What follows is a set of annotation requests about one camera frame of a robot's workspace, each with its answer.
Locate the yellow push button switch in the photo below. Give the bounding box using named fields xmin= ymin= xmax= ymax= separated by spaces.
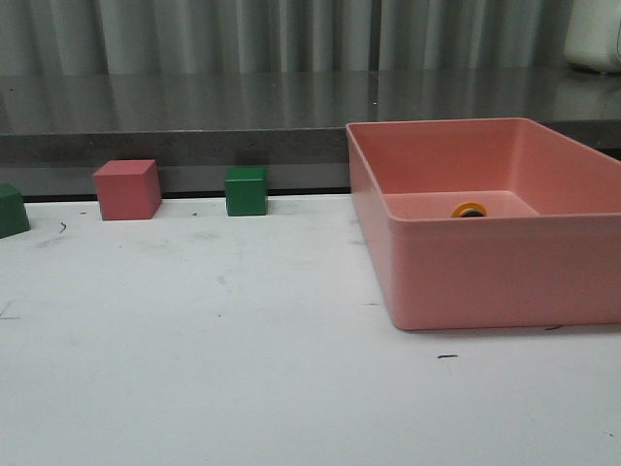
xmin=451 ymin=201 xmax=487 ymax=217

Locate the pink plastic bin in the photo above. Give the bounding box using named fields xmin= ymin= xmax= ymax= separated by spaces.
xmin=346 ymin=117 xmax=620 ymax=330

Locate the pink cube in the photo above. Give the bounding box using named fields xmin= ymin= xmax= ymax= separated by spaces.
xmin=93 ymin=159 xmax=162 ymax=220

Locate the grey stone counter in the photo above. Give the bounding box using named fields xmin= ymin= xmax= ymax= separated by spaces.
xmin=1 ymin=67 xmax=620 ymax=200

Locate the green cube at left edge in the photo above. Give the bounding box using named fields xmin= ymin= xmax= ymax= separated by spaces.
xmin=0 ymin=183 xmax=31 ymax=239

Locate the white appliance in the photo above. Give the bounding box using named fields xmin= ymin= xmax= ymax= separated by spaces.
xmin=564 ymin=0 xmax=620 ymax=73

